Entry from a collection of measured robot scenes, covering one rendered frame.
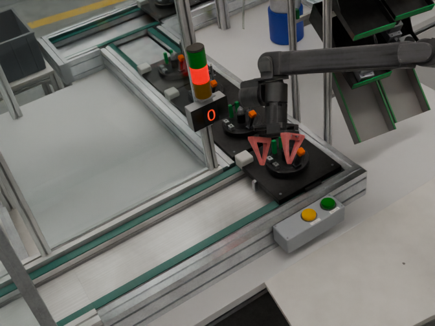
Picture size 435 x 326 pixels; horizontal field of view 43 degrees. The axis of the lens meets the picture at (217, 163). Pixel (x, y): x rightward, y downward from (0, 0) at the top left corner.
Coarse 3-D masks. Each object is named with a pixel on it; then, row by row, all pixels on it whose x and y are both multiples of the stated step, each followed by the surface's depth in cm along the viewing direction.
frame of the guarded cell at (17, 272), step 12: (0, 204) 193; (0, 216) 188; (0, 228) 106; (12, 228) 182; (0, 240) 108; (12, 240) 178; (0, 252) 109; (12, 252) 111; (24, 252) 174; (12, 264) 113; (12, 276) 114; (24, 276) 116; (24, 288) 117; (36, 288) 123; (36, 300) 121; (36, 312) 123; (48, 312) 125; (48, 324) 127
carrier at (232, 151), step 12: (240, 108) 189; (252, 108) 201; (264, 108) 200; (228, 120) 192; (240, 120) 191; (264, 120) 195; (216, 132) 193; (228, 132) 190; (240, 132) 188; (252, 132) 188; (264, 132) 190; (216, 144) 190; (228, 144) 187; (240, 144) 187; (228, 156) 185
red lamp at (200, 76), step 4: (204, 68) 152; (192, 72) 153; (196, 72) 152; (200, 72) 152; (204, 72) 153; (192, 76) 154; (196, 76) 153; (200, 76) 153; (204, 76) 153; (208, 76) 155; (192, 80) 155; (196, 80) 154; (200, 80) 154; (204, 80) 154; (208, 80) 155; (196, 84) 155; (200, 84) 154
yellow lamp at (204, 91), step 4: (204, 84) 155; (208, 84) 156; (196, 88) 156; (200, 88) 155; (204, 88) 155; (208, 88) 156; (196, 92) 157; (200, 92) 156; (204, 92) 156; (208, 92) 157; (196, 96) 158; (200, 96) 157; (204, 96) 157; (208, 96) 158
